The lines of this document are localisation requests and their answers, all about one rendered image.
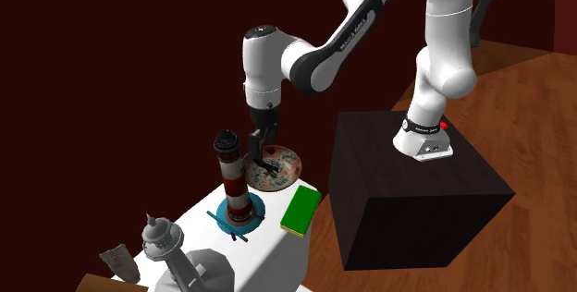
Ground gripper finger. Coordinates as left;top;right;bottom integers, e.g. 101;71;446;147
248;128;267;163
264;121;280;146

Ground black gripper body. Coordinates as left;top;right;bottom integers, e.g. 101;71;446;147
248;105;281;133

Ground speckled red rimmed plate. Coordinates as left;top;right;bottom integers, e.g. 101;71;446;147
241;144;302;192

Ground red white lighthouse figure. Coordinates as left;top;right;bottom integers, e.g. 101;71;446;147
213;128;266;235

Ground green yellow sponge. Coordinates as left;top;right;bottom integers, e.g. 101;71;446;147
279;185;323;239

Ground teal pen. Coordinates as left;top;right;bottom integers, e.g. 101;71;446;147
205;210;250;244

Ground white toilet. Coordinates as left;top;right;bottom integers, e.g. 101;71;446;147
111;175;322;292

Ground dark robot stand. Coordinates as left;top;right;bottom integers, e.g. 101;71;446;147
327;110;517;272

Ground grey tower figure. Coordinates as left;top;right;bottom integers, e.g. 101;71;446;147
141;213;236;292

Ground grey squeeze tube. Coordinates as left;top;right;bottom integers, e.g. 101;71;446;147
98;242;142;285

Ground brown wooden box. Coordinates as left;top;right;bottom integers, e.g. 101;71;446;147
73;273;150;292

